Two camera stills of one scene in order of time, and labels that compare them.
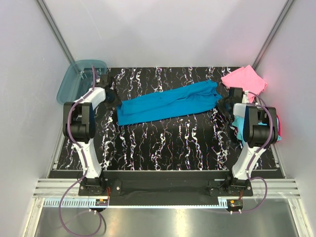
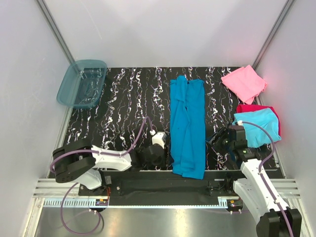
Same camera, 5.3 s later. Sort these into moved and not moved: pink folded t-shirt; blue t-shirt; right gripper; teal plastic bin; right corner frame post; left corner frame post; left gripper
Moved: blue t-shirt; right gripper; left gripper
Not moved: left corner frame post; pink folded t-shirt; teal plastic bin; right corner frame post
